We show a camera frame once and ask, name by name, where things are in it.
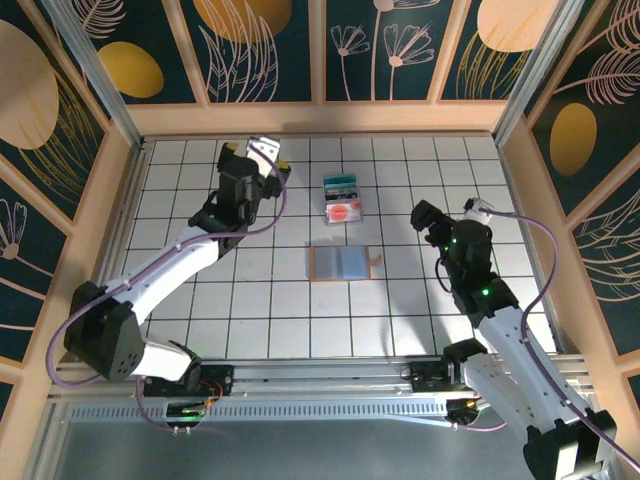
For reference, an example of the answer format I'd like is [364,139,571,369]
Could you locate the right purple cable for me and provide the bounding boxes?
[449,209,640,471]

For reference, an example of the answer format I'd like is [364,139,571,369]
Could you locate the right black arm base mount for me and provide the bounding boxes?
[407,360,481,397]

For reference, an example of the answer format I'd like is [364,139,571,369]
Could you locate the purple cable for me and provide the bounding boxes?
[44,142,290,435]
[449,209,640,471]

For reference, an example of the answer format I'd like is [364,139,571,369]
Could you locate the slotted grey cable duct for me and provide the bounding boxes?
[69,403,451,422]

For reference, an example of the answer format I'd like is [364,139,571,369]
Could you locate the white card red circles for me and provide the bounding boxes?
[325,202,363,225]

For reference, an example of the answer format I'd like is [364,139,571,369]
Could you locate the aluminium side rail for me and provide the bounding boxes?
[74,139,151,362]

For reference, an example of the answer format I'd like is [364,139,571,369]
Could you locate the grey metal base plate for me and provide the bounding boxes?
[47,418,609,480]

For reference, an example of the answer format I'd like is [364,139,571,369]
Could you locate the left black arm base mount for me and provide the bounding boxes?
[142,363,236,400]

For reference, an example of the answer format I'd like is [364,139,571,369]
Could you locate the controller circuit board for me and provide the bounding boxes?
[164,397,224,430]
[444,397,489,426]

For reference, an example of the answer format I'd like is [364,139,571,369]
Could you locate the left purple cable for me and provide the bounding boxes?
[44,142,290,435]

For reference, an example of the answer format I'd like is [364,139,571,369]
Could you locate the aluminium rail frame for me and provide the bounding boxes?
[47,355,599,404]

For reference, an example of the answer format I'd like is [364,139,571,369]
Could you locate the aluminium corner post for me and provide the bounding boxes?
[39,0,149,151]
[491,0,587,149]

